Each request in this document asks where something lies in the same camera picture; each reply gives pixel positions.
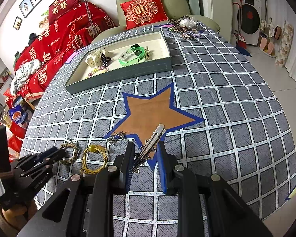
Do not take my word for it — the cream polka dot scrunchie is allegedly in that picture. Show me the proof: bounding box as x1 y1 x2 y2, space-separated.
85 49 108 67

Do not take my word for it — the silver chain necklace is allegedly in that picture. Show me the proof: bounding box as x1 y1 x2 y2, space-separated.
105 131 127 146

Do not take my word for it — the yellow elastic hair tie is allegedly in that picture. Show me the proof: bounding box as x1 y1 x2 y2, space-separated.
79 144 109 176

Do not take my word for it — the grey white knotted cloth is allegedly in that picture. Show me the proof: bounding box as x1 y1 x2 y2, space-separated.
10 59 42 96

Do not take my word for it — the pink yellow coil bracelet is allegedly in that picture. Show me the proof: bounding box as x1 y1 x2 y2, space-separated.
87 65 109 78

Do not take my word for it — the black long hair clip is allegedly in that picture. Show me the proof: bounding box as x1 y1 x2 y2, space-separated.
130 44 146 62

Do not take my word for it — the beige wooden hair clip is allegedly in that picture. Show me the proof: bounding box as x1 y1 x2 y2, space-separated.
145 47 150 60

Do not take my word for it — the red embroidered cushion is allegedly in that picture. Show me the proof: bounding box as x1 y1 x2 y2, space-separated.
120 0 168 30

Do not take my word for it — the green translucent bangle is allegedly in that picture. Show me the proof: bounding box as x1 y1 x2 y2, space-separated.
119 48 145 66

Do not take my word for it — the framed wall picture pair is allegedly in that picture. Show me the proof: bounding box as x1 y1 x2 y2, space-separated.
19 0 42 18

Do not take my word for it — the red bed pillow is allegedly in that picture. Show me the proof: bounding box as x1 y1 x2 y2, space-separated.
48 0 84 25

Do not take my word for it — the blue snack box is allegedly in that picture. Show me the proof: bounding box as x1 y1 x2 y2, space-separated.
8 105 28 124

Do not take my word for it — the slipper rack with slippers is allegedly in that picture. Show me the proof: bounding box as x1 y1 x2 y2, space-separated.
258 18 295 67

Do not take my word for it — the brown star paper marker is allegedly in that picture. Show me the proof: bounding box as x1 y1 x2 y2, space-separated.
103 82 206 171

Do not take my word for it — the grey shallow tray box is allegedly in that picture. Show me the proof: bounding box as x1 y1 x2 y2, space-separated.
65 29 172 94

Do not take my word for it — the small black claw clip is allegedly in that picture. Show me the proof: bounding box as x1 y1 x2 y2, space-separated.
100 53 111 67

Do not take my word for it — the silver metal hair clip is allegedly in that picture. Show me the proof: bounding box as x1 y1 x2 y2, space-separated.
133 124 166 173

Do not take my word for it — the brown braided rope bracelet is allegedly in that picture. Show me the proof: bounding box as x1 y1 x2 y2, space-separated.
59 141 80 166

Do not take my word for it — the red printed bedspread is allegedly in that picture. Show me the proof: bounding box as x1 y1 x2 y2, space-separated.
4 2 115 106

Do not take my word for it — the pile of spare jewelry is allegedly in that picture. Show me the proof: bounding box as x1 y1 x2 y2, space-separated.
168 15 204 41

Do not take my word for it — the grey checked tablecloth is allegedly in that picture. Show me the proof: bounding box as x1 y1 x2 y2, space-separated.
20 22 296 237

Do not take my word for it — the white washing machine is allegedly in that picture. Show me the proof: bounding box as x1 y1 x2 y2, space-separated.
232 0 265 46

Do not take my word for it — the small framed wall picture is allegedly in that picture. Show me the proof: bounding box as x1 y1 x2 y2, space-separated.
13 17 22 31

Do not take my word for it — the pink star paper marker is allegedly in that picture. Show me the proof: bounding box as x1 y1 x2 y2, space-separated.
65 50 83 64

